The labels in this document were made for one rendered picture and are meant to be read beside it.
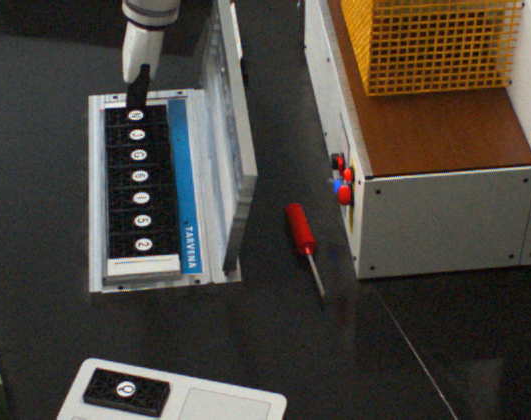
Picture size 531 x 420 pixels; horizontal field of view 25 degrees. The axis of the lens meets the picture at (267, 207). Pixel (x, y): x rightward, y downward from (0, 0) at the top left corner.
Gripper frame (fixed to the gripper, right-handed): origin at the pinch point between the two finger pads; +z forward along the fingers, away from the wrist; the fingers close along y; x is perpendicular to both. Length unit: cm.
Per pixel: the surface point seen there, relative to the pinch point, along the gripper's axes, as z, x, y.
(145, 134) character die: 1.2, 1.3, 8.2
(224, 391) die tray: 2, 10, 58
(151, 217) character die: 1.2, 1.5, 27.2
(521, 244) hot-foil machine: -11, 50, 40
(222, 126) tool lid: -7.9, 11.1, 16.2
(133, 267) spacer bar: 1.8, -1.3, 36.9
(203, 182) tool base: 0.6, 9.5, 19.3
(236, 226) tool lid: -10.1, 10.6, 40.0
